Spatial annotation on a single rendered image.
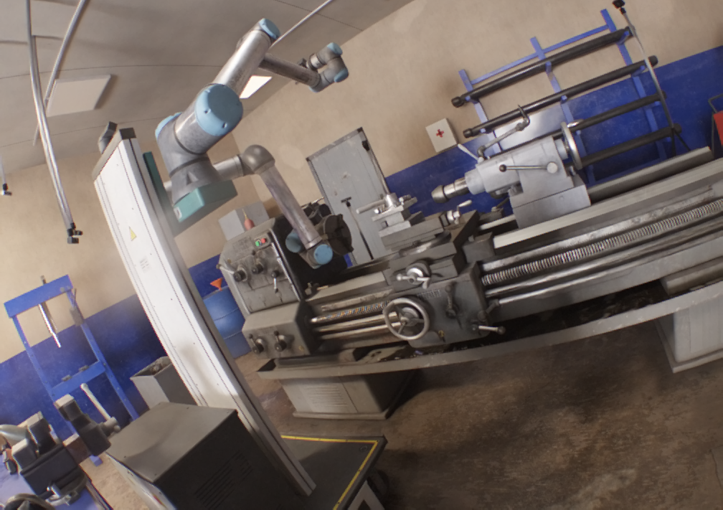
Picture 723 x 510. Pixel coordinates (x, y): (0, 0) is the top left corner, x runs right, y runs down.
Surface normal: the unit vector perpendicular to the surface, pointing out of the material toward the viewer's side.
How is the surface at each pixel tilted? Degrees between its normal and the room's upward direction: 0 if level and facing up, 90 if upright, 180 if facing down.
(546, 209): 90
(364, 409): 90
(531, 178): 70
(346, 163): 90
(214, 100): 93
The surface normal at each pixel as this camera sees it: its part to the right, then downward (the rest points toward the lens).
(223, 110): 0.79, -0.22
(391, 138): -0.47, 0.30
